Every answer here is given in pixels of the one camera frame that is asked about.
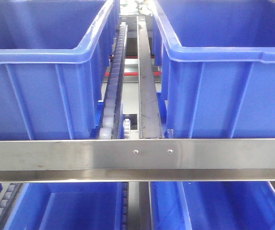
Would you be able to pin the blue bin lower right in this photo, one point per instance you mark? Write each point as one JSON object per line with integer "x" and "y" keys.
{"x": 213, "y": 205}

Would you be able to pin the blue bin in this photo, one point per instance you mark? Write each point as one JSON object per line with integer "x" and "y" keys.
{"x": 218, "y": 67}
{"x": 53, "y": 57}
{"x": 69, "y": 206}
{"x": 213, "y": 205}

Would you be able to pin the steel divider rail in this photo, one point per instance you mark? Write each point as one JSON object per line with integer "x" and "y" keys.
{"x": 149, "y": 115}

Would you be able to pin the blue bin lower left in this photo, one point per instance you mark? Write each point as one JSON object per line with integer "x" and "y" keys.
{"x": 69, "y": 206}

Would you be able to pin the roller conveyor track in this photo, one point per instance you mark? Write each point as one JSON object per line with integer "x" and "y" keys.
{"x": 112, "y": 118}

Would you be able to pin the blue bin centre right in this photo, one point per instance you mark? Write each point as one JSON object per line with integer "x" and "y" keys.
{"x": 218, "y": 67}

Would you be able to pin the blue bin centre left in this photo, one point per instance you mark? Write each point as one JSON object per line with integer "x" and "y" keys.
{"x": 53, "y": 57}

